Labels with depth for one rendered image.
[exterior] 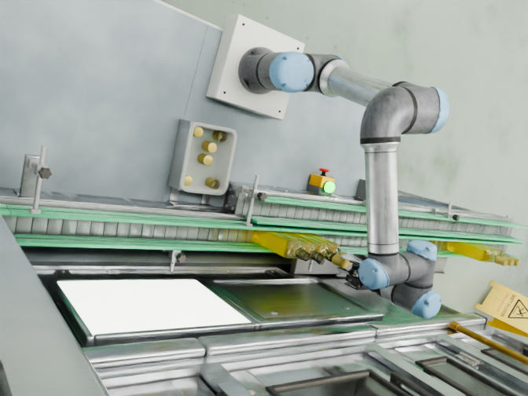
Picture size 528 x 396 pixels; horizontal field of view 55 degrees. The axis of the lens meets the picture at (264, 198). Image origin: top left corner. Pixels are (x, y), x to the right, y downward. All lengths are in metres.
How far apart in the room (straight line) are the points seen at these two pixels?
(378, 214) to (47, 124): 0.93
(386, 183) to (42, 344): 1.02
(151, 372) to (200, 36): 1.06
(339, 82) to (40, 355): 1.33
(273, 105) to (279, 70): 0.27
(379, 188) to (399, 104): 0.20
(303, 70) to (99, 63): 0.59
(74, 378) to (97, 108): 1.36
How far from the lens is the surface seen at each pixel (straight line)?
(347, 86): 1.48
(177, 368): 1.09
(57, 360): 0.27
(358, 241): 2.10
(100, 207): 1.48
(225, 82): 1.66
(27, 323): 0.30
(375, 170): 1.22
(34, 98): 1.53
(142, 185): 1.65
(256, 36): 1.71
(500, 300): 4.86
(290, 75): 1.51
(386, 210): 1.22
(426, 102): 1.28
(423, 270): 1.33
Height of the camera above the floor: 2.25
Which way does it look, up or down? 53 degrees down
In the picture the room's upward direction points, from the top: 111 degrees clockwise
